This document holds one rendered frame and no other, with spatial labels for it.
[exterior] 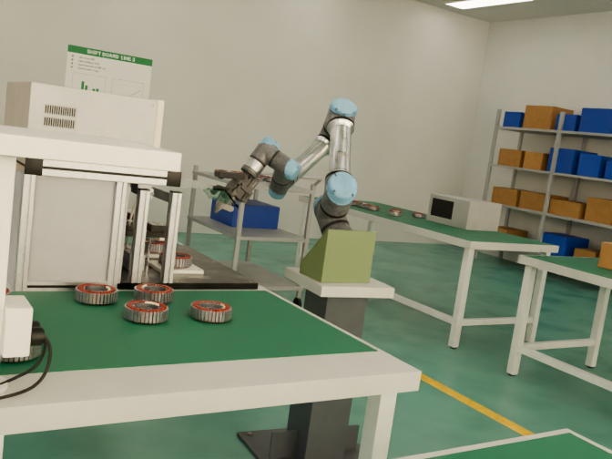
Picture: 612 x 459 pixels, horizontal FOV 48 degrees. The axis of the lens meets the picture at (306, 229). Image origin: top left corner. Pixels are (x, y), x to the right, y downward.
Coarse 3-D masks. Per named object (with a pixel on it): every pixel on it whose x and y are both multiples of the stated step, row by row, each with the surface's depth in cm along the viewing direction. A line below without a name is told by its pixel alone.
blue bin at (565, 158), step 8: (552, 152) 831; (560, 152) 821; (568, 152) 810; (576, 152) 806; (584, 152) 812; (592, 152) 820; (560, 160) 820; (568, 160) 810; (576, 160) 808; (560, 168) 819; (568, 168) 809; (576, 168) 811
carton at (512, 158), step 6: (504, 150) 897; (510, 150) 888; (516, 150) 879; (522, 150) 874; (504, 156) 896; (510, 156) 888; (516, 156) 879; (522, 156) 875; (498, 162) 903; (504, 162) 896; (510, 162) 887; (516, 162) 879; (522, 162) 878
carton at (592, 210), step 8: (592, 200) 784; (600, 200) 775; (608, 200) 766; (592, 208) 784; (600, 208) 774; (608, 208) 765; (592, 216) 783; (600, 216) 774; (608, 216) 765; (608, 224) 764
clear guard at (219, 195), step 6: (186, 180) 238; (192, 180) 241; (180, 186) 217; (186, 186) 218; (192, 186) 220; (198, 186) 222; (204, 186) 226; (210, 186) 229; (210, 192) 241; (216, 192) 235; (222, 192) 229; (210, 198) 246; (216, 198) 241; (222, 198) 234; (228, 198) 229; (228, 204) 235; (234, 204) 228
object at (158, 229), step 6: (150, 222) 227; (156, 222) 229; (150, 228) 223; (156, 228) 224; (162, 228) 225; (126, 234) 218; (132, 234) 219; (150, 234) 223; (156, 234) 224; (162, 234) 225
